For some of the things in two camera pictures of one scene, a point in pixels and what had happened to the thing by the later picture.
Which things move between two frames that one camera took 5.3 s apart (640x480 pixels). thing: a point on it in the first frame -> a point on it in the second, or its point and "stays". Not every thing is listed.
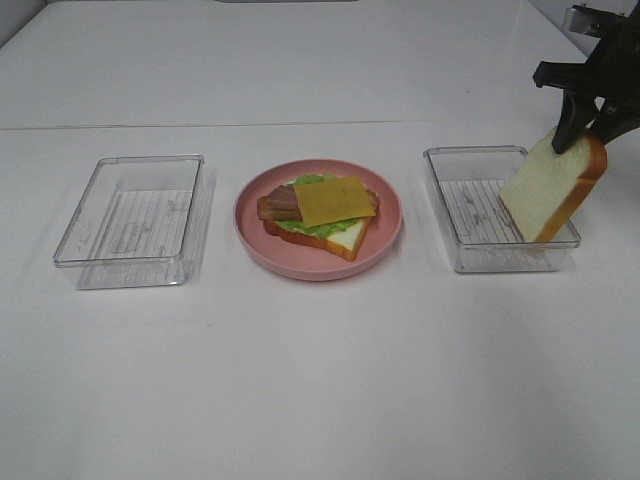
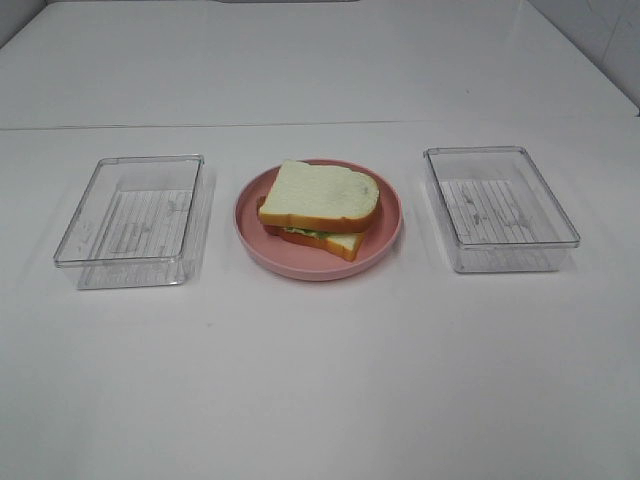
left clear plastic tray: (140, 222) stays
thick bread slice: (547, 190) -> (317, 197)
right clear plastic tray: (466, 182) stays
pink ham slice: (373, 197) -> (260, 202)
